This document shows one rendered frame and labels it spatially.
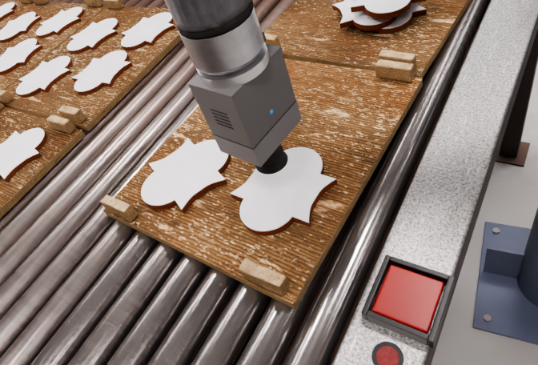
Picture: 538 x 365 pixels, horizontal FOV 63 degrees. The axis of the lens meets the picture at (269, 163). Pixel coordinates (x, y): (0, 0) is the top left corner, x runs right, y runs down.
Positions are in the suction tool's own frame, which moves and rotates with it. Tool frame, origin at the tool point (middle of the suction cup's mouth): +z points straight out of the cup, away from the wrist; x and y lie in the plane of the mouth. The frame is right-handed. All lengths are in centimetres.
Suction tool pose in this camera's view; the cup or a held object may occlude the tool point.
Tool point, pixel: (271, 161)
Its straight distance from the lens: 55.9
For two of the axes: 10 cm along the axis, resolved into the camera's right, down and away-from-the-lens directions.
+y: -5.8, 6.9, -4.3
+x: 7.7, 3.0, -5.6
